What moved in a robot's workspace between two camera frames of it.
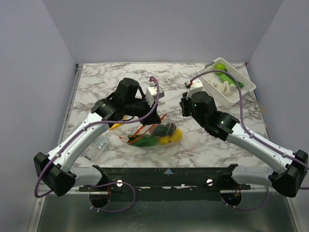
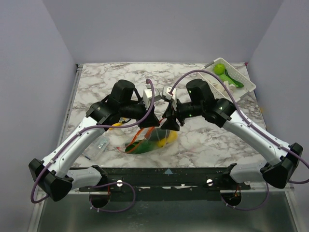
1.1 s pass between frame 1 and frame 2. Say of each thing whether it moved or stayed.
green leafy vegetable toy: stayed
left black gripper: stayed
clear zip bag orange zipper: moved
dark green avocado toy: stayed
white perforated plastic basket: stayed
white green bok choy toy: moved
